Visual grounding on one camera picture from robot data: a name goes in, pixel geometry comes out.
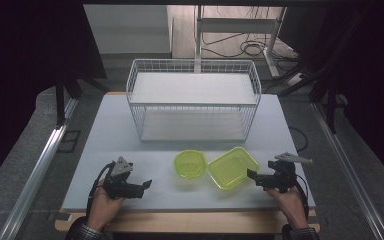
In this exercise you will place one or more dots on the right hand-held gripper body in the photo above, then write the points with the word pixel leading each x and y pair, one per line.
pixel 281 175

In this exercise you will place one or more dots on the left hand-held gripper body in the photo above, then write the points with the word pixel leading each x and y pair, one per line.
pixel 121 181

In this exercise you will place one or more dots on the rectangular yellow-green plastic container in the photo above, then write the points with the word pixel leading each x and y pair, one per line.
pixel 232 167

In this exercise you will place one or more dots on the round yellow-green plastic container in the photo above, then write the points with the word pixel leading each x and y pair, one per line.
pixel 190 164

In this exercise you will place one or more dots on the person's right hand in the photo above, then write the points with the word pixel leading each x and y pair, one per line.
pixel 290 205

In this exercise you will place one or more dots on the person's left hand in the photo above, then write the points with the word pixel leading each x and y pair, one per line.
pixel 102 208

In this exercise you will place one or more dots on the wooden table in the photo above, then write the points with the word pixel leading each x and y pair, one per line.
pixel 196 221

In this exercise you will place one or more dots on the black stand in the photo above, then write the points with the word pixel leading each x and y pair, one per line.
pixel 330 110
pixel 60 100

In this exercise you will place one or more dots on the white power strip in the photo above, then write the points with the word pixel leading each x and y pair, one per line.
pixel 295 79

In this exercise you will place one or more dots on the white cabinet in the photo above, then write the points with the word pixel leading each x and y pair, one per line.
pixel 130 30

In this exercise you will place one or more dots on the metal floor rail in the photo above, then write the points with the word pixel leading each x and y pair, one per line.
pixel 346 173
pixel 36 173

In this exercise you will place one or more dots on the black square floor frame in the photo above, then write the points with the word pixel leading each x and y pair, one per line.
pixel 69 141

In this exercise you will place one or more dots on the white desk frame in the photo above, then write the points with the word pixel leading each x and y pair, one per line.
pixel 236 25

